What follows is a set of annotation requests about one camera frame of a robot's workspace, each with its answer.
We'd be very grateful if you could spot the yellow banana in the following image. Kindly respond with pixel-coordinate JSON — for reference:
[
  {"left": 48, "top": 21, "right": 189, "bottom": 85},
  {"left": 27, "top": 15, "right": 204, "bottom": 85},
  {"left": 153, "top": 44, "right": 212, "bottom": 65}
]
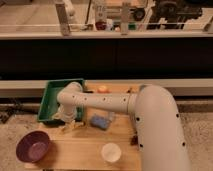
[{"left": 61, "top": 121, "right": 85, "bottom": 132}]

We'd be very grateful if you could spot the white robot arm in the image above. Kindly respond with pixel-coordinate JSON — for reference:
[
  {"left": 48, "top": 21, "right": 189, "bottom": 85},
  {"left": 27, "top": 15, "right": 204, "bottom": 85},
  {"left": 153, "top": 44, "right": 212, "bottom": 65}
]
[{"left": 57, "top": 82, "right": 191, "bottom": 171}]

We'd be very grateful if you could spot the white paper cup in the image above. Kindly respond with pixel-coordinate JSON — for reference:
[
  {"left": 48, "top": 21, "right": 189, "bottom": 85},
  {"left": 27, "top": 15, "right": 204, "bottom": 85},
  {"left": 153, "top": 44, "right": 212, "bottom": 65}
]
[{"left": 101, "top": 143, "right": 122, "bottom": 163}]

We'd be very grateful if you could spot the green plastic tray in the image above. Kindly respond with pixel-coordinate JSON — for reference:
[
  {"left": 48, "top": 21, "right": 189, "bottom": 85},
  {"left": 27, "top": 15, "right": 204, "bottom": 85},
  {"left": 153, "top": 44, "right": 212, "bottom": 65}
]
[{"left": 37, "top": 78, "right": 84, "bottom": 126}]

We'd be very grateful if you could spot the blue sponge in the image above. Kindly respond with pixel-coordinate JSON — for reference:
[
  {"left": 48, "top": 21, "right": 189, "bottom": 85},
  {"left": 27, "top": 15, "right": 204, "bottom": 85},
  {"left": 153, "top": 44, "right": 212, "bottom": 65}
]
[{"left": 90, "top": 115, "right": 110, "bottom": 130}]

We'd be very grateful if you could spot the wooden board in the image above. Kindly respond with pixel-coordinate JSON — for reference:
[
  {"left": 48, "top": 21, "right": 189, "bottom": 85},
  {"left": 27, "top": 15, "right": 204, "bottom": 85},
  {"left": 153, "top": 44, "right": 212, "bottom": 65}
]
[{"left": 24, "top": 83, "right": 144, "bottom": 171}]

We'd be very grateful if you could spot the purple bowl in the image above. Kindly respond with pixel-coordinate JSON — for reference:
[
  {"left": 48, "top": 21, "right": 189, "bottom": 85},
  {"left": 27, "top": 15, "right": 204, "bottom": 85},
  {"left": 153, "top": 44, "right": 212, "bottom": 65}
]
[{"left": 16, "top": 131, "right": 51, "bottom": 163}]

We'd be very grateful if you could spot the orange fruit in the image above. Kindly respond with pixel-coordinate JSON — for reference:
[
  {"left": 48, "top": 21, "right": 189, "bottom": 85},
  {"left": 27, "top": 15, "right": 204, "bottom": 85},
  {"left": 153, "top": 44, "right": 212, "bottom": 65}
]
[{"left": 97, "top": 85, "right": 109, "bottom": 93}]

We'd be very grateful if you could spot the bunch of dark grapes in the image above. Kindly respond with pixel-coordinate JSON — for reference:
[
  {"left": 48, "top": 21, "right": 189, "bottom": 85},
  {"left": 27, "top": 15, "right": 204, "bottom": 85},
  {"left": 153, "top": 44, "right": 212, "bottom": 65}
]
[{"left": 130, "top": 135, "right": 138, "bottom": 145}]

